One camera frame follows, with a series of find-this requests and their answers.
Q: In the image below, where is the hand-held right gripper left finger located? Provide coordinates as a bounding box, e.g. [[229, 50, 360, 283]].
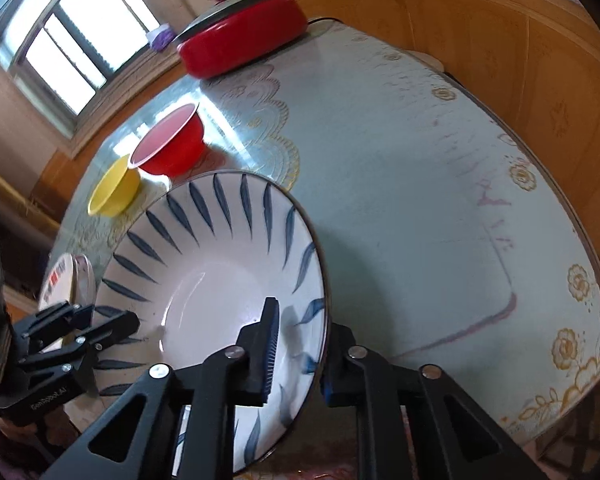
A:
[[40, 297, 281, 480]]

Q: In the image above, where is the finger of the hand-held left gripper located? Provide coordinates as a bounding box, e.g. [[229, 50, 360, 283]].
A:
[[22, 310, 142, 370], [12, 302, 96, 357]]

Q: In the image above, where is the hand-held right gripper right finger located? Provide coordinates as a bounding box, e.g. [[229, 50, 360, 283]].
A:
[[320, 324, 551, 480]]

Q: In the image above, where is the large dragon print plate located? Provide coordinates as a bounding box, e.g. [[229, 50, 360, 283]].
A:
[[36, 252, 79, 311]]

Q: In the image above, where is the pink rim floral plate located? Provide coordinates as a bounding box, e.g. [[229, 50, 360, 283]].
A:
[[75, 255, 97, 306]]

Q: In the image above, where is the blue striped ceramic bowl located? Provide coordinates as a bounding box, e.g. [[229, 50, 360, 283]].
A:
[[87, 171, 331, 476]]

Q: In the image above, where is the yellow plastic bowl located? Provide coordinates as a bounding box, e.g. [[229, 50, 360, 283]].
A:
[[87, 154, 142, 217]]

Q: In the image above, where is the red plastic bowl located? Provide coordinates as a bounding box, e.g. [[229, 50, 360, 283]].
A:
[[130, 102, 206, 178]]

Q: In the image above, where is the purple tissue box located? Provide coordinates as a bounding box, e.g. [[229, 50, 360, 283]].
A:
[[147, 24, 175, 52]]

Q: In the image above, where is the sliding glass window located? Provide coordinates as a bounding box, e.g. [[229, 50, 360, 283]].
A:
[[0, 0, 181, 141]]

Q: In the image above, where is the red electric cooker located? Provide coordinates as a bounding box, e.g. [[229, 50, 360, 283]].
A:
[[176, 0, 310, 80]]

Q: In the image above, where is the grey cooker lid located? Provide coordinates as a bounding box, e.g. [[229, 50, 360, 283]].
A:
[[172, 0, 293, 43]]

